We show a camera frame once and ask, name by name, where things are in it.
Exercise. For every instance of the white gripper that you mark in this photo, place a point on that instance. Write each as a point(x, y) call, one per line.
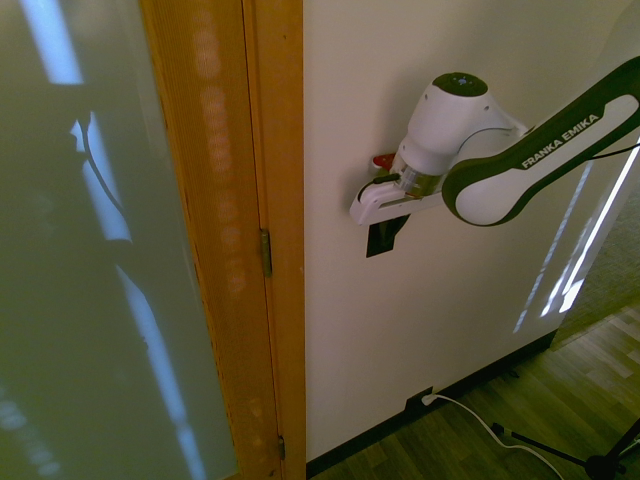
point(380, 207)

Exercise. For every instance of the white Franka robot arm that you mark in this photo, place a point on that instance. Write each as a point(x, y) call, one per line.
point(480, 195)

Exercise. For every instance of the brass door hinge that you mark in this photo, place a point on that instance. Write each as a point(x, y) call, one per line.
point(266, 252)
point(281, 447)

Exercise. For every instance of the black baseboard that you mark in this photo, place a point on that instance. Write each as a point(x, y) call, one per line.
point(475, 380)

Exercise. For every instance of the white power plug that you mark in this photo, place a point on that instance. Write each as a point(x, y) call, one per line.
point(428, 399)

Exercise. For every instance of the wooden door with frosted glass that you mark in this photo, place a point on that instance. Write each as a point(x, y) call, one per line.
point(100, 250)

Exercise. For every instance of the black light switch plate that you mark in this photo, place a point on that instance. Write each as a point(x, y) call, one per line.
point(375, 247)

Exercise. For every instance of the wooden door frame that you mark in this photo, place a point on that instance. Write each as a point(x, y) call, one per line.
point(285, 200)

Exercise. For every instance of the black wall outlet plate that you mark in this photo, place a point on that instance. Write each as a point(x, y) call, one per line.
point(415, 397)

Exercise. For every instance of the black camera tripod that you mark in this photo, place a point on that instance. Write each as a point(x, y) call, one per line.
point(605, 460)

